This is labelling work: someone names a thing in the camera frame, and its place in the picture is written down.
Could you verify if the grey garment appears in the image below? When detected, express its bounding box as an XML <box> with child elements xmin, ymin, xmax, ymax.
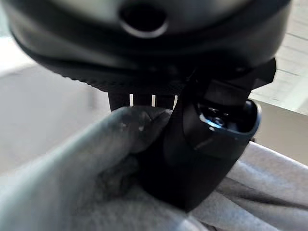
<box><xmin>0</xmin><ymin>106</ymin><xmax>308</xmax><ymax>231</ymax></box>

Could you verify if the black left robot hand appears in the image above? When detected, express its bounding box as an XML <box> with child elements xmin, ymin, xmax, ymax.
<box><xmin>1</xmin><ymin>0</ymin><xmax>292</xmax><ymax>213</ymax></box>

